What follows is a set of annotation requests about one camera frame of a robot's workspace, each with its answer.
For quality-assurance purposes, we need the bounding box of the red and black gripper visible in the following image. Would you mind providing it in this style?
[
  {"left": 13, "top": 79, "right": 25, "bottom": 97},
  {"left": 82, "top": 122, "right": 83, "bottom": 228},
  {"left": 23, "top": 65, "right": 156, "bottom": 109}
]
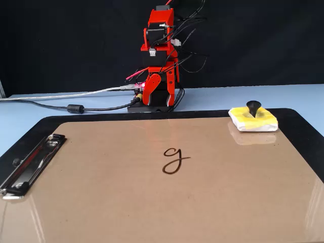
[{"left": 142, "top": 66, "right": 181, "bottom": 107}]

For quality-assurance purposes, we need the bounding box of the yellow white sponge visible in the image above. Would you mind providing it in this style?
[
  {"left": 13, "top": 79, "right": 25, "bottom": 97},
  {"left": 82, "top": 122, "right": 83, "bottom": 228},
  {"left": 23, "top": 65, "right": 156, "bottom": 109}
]
[{"left": 228, "top": 100, "right": 279, "bottom": 133}]

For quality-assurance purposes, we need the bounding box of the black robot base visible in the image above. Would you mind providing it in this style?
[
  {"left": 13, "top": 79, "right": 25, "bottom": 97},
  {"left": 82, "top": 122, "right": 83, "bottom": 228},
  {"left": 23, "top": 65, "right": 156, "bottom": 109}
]
[{"left": 127, "top": 90, "right": 176, "bottom": 113}]

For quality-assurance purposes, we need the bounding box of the controller board with LED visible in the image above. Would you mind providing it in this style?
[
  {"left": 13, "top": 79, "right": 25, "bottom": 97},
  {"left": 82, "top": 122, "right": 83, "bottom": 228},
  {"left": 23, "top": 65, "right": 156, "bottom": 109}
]
[{"left": 132, "top": 81, "right": 147, "bottom": 102}]

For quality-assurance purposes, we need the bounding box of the black marker scribble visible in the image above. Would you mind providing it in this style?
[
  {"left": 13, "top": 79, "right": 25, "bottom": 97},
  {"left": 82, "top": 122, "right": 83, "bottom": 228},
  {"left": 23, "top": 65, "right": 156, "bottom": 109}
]
[{"left": 161, "top": 147, "right": 191, "bottom": 175}]

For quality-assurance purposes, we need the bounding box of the black backdrop cloth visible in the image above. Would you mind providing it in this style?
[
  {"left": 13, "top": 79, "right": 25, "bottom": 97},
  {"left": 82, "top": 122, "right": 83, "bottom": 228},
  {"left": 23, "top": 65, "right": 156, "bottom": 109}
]
[{"left": 0, "top": 0, "right": 324, "bottom": 98}]

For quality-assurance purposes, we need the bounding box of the black clipboard with brown board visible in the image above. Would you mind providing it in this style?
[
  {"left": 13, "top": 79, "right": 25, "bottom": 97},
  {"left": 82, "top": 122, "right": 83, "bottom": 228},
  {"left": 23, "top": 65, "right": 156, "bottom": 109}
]
[{"left": 0, "top": 108, "right": 324, "bottom": 243}]

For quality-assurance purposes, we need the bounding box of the chrome clipboard clip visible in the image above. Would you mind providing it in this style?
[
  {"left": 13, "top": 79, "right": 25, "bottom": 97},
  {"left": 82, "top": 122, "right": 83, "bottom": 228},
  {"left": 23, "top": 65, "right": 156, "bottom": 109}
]
[{"left": 0, "top": 133, "right": 67, "bottom": 201}]

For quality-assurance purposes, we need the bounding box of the pink wire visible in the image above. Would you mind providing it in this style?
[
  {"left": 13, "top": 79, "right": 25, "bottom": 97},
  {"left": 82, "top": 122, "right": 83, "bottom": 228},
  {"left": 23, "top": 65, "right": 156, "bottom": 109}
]
[{"left": 125, "top": 66, "right": 150, "bottom": 83}]

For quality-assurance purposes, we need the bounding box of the black motor cable bundle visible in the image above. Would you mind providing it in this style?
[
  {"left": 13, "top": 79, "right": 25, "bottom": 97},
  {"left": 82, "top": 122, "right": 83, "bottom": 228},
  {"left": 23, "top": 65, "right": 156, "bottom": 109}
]
[{"left": 172, "top": 0, "right": 210, "bottom": 74}]

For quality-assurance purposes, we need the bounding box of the black power cable with ferrite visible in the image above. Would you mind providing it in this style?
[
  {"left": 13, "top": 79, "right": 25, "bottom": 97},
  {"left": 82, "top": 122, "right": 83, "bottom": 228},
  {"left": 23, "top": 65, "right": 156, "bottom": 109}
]
[{"left": 0, "top": 97, "right": 142, "bottom": 115}]

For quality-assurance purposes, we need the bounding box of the silver USB cable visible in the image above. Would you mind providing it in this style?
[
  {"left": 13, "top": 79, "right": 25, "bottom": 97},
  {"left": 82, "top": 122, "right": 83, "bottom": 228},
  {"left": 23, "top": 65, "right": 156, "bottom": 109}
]
[{"left": 0, "top": 85, "right": 137, "bottom": 102}]

